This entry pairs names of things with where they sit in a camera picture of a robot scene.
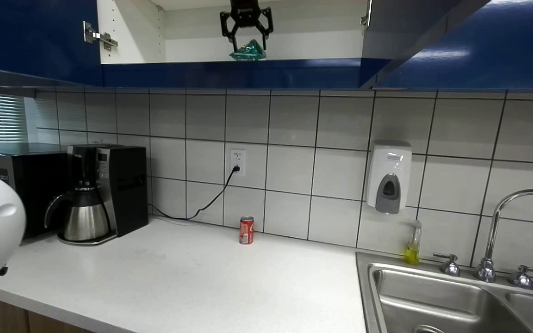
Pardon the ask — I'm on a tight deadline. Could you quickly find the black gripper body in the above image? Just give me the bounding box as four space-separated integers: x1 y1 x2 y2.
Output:
221 0 275 32

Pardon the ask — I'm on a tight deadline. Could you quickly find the green snack packet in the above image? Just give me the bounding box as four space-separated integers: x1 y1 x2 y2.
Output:
230 40 267 62

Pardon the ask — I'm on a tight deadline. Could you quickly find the blue open cabinet door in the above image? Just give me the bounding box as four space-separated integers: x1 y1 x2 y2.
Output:
360 0 489 89

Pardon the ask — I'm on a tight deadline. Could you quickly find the metal cabinet hinge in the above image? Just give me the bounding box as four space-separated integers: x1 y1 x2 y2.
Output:
82 21 117 51

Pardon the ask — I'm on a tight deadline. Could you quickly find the blue upper cabinet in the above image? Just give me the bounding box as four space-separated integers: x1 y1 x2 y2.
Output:
0 0 533 91

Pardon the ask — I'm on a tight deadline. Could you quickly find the red soda can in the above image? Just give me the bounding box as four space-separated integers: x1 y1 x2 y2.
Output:
239 217 254 245

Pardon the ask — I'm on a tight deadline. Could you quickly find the black steel coffee maker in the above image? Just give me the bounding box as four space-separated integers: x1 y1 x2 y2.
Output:
67 145 149 245

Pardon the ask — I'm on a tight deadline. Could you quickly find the black microwave oven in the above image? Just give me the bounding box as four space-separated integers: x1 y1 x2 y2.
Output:
0 143 71 241

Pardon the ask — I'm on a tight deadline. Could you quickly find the steel coffee carafe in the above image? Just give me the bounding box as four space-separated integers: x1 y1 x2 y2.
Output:
45 186 112 245

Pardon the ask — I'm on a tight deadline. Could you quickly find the yellow dish soap bottle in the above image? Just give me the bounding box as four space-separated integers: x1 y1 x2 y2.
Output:
402 223 423 267

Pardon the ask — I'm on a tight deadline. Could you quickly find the stainless steel sink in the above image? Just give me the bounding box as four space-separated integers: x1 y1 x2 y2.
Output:
356 252 533 333

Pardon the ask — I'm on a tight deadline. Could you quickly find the chrome faucet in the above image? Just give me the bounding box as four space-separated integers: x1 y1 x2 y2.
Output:
421 189 533 274

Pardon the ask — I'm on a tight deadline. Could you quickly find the white wall outlet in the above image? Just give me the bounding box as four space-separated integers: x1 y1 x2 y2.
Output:
230 149 247 178

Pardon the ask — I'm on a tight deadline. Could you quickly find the black power cord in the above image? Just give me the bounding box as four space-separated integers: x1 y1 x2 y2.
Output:
147 163 243 223

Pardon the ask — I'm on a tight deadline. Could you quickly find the white wall soap dispenser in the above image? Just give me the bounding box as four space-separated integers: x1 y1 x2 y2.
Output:
367 145 413 215

